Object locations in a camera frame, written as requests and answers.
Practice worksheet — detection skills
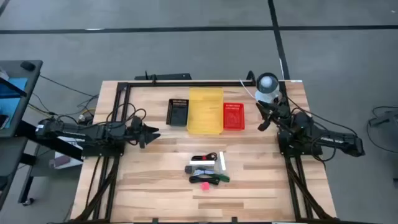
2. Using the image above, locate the black coiled cable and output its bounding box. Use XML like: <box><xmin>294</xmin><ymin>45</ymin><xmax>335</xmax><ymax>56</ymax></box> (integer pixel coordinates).
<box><xmin>188</xmin><ymin>175</ymin><xmax>220</xmax><ymax>185</ymax></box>

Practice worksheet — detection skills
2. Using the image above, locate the black computer mouse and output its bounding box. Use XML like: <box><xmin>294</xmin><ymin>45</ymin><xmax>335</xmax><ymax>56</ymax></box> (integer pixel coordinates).
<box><xmin>20</xmin><ymin>60</ymin><xmax>36</xmax><ymax>72</ymax></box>

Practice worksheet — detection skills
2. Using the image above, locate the white lamp cable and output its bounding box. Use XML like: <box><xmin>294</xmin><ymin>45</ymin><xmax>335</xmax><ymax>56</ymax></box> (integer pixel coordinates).
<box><xmin>238</xmin><ymin>78</ymin><xmax>257</xmax><ymax>100</ymax></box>

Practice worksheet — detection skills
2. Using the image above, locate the black floor cable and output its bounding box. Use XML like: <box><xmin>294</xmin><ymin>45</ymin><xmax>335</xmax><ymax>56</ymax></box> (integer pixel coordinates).
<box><xmin>39</xmin><ymin>74</ymin><xmax>100</xmax><ymax>99</ymax></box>

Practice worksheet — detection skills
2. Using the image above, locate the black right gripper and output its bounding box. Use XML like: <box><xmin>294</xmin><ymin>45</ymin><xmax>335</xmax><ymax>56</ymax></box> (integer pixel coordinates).
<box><xmin>255</xmin><ymin>101</ymin><xmax>292</xmax><ymax>133</ymax></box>

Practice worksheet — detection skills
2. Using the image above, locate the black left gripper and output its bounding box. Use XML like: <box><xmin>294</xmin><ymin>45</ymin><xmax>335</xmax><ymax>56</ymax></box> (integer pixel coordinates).
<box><xmin>129</xmin><ymin>123</ymin><xmax>162</xmax><ymax>149</ymax></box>

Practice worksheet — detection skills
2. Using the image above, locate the white desk lamp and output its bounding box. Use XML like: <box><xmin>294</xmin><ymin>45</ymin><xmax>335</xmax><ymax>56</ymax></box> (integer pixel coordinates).
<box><xmin>254</xmin><ymin>72</ymin><xmax>281</xmax><ymax>105</ymax></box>

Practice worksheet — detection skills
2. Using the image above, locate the black aluminium table frame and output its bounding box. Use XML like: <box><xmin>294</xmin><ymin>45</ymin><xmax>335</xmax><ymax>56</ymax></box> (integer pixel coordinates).
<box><xmin>73</xmin><ymin>80</ymin><xmax>339</xmax><ymax>224</ymax></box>

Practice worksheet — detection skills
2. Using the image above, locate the black plastic bin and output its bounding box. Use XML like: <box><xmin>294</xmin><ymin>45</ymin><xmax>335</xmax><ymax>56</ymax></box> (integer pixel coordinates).
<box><xmin>165</xmin><ymin>98</ymin><xmax>190</xmax><ymax>127</ymax></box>

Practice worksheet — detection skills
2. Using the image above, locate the red plastic bin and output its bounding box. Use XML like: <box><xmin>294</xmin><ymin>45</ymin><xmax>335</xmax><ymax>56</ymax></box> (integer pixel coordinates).
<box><xmin>223</xmin><ymin>102</ymin><xmax>246</xmax><ymax>131</ymax></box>

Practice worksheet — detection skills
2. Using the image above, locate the black floor device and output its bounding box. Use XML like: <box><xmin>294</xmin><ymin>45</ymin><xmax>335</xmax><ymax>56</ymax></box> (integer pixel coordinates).
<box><xmin>366</xmin><ymin>105</ymin><xmax>398</xmax><ymax>154</ymax></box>

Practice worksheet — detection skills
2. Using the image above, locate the grey side desk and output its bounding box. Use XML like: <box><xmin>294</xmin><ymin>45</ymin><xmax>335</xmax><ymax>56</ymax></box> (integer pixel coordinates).
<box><xmin>0</xmin><ymin>59</ymin><xmax>44</xmax><ymax>139</ymax></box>

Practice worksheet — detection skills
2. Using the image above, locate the black metal bracket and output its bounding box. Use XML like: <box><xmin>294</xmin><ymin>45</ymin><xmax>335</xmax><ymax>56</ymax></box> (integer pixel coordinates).
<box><xmin>134</xmin><ymin>70</ymin><xmax>193</xmax><ymax>82</ymax></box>

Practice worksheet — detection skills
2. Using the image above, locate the yellow plastic bin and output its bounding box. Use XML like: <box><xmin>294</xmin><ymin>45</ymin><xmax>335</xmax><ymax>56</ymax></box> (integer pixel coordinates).
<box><xmin>186</xmin><ymin>87</ymin><xmax>225</xmax><ymax>136</ymax></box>

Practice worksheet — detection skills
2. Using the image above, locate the black desk frame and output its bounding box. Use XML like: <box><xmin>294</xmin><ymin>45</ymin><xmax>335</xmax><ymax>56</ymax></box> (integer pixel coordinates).
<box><xmin>14</xmin><ymin>119</ymin><xmax>84</xmax><ymax>208</ymax></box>

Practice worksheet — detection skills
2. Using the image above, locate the blue desk mat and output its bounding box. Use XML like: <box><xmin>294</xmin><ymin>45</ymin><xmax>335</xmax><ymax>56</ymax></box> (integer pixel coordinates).
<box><xmin>0</xmin><ymin>77</ymin><xmax>29</xmax><ymax>129</ymax></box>

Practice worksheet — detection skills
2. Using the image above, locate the white cardboard box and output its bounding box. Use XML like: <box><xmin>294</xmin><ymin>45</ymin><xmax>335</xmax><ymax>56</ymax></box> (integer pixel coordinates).
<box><xmin>49</xmin><ymin>135</ymin><xmax>91</xmax><ymax>170</ymax></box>

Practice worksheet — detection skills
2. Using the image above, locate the narrow white box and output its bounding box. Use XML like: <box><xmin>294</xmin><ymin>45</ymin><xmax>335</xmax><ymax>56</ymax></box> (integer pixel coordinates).
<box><xmin>218</xmin><ymin>151</ymin><xmax>227</xmax><ymax>172</ymax></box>

